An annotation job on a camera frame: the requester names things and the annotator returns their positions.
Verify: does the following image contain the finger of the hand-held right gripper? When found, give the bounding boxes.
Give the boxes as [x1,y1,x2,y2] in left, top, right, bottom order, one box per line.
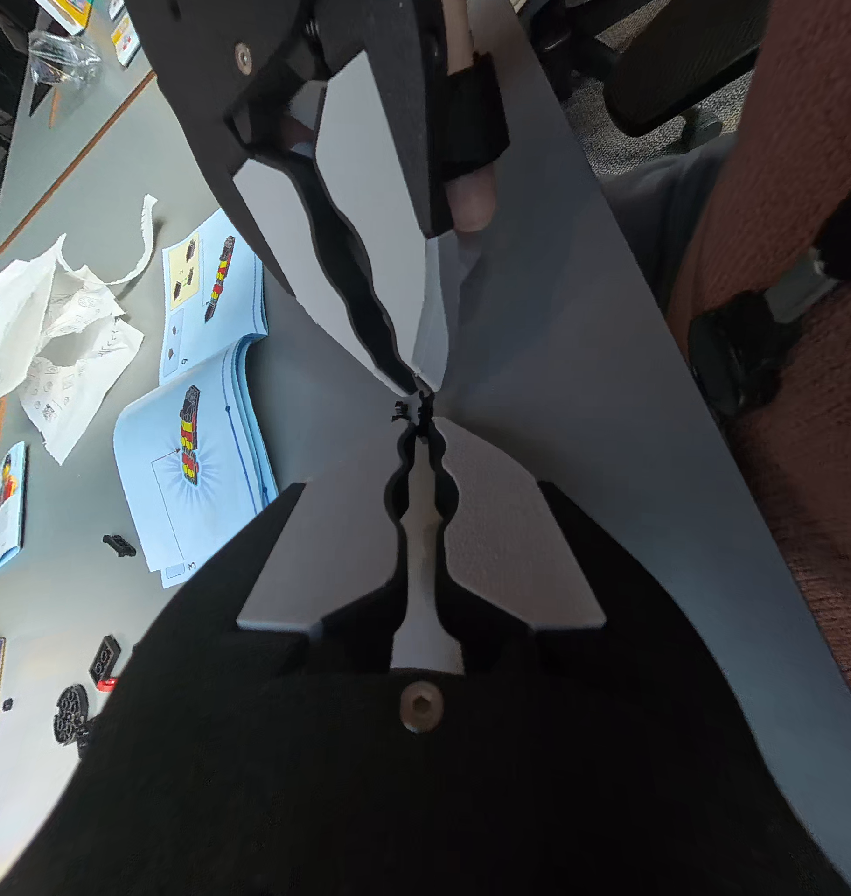
[232,157,417,398]
[314,50,463,393]

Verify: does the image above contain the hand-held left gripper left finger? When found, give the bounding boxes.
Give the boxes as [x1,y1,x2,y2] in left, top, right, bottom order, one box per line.
[237,419,418,634]

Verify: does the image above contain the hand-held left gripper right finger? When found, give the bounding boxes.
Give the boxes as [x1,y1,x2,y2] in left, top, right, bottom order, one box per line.
[429,416,606,633]

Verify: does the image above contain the small black toy piece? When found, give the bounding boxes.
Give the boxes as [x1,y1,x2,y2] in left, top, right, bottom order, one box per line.
[391,391,435,449]

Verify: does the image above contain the person's right forearm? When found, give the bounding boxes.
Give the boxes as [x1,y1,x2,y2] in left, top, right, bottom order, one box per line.
[665,0,851,351]

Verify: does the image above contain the grey desk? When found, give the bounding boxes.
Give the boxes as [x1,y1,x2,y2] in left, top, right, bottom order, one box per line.
[0,0,155,259]
[0,0,851,896]

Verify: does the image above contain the person's right hand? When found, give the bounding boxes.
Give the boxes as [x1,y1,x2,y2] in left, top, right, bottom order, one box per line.
[444,167,498,234]

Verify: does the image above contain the small printed card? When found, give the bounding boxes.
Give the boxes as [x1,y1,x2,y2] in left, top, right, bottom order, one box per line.
[109,0,141,68]

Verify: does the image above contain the clear plastic bag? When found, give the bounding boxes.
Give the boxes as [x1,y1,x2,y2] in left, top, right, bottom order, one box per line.
[27,30,106,93]

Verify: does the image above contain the torn white paper strip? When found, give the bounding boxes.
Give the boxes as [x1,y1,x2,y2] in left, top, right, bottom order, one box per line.
[105,194,159,287]

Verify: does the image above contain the yellow and white booklet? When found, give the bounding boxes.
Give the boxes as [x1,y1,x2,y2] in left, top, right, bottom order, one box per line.
[36,0,95,36]

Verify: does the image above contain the open blue instruction booklet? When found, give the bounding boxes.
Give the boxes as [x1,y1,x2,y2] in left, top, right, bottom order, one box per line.
[112,209,280,589]

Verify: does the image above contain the black toy brick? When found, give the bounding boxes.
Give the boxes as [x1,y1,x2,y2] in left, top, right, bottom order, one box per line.
[87,635,123,682]

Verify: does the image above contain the person's grey trousers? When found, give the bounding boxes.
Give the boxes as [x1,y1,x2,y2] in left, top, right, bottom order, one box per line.
[596,132,739,317]

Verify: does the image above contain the crumpled white paper bag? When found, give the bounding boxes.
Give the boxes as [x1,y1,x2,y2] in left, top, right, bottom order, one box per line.
[0,233,146,467]

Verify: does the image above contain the person's brown sweater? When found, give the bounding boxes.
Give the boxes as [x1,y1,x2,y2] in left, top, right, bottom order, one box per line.
[723,276,851,732]

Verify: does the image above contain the black round toy disc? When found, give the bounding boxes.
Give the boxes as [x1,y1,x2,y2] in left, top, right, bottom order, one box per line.
[52,684,92,743]

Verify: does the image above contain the leaflet with toy figure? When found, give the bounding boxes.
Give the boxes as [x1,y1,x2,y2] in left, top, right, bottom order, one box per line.
[0,440,28,588]

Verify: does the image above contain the black office chair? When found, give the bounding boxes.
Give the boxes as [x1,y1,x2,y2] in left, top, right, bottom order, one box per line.
[529,0,771,139]

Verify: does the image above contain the black strap with buckle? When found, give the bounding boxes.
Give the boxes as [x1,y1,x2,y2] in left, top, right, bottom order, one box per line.
[687,185,851,422]

